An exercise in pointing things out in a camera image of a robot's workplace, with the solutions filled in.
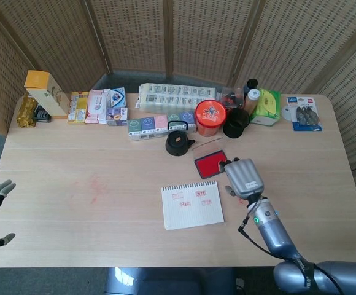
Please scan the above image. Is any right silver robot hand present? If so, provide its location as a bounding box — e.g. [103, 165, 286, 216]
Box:
[217, 157, 265, 199]

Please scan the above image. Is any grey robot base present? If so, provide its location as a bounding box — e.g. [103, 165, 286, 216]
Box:
[104, 267, 237, 295]

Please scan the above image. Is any white spiral notepad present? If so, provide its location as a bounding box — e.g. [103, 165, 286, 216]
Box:
[161, 180, 225, 231]

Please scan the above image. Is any red ink pad clear lid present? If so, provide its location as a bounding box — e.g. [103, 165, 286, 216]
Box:
[192, 137, 231, 179]

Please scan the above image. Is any black mesh pen holder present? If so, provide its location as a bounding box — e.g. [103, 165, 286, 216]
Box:
[222, 108, 250, 139]

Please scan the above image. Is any orange snack tub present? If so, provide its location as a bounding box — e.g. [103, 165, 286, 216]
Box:
[195, 100, 228, 138]

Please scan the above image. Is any green tissue box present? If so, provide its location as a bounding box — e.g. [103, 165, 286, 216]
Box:
[250, 87, 282, 127]

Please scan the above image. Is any black teapot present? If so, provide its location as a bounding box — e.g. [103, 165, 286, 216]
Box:
[164, 120, 196, 157]

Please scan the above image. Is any white disc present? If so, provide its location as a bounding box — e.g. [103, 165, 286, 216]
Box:
[281, 104, 298, 122]

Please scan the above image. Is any brown bottle white cap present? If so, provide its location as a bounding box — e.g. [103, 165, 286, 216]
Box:
[244, 88, 260, 114]

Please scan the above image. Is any clear plastic box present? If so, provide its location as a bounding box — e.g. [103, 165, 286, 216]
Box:
[219, 87, 246, 109]

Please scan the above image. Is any blue blister pack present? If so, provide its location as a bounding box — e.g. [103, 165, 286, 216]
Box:
[285, 95, 323, 132]

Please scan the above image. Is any gold foil package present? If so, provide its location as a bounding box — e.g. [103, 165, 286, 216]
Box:
[15, 94, 39, 128]

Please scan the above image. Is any dark bottle black cap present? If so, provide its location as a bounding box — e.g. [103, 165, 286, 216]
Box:
[243, 78, 259, 96]

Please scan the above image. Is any pale yellow tissue roll pack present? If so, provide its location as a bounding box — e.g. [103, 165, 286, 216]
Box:
[136, 82, 218, 114]

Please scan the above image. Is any colourful pocket tissue multipack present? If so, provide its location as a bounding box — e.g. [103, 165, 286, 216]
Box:
[127, 111, 198, 143]

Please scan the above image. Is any tall beige orange carton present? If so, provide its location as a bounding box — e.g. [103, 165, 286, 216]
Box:
[23, 70, 71, 119]

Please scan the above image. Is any yellow flat box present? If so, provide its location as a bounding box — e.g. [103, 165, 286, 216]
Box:
[66, 91, 90, 125]

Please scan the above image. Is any pink wet wipes pack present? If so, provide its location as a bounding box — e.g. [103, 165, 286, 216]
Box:
[84, 88, 112, 125]

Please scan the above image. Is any small purple box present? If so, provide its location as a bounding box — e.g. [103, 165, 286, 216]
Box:
[106, 106, 129, 127]

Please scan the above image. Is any blue white box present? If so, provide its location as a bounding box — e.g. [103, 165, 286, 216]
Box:
[109, 87, 127, 110]

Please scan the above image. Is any woven folding screen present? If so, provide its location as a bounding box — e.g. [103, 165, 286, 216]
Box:
[0, 0, 356, 243]

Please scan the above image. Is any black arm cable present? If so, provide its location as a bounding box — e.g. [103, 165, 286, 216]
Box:
[238, 196, 344, 295]

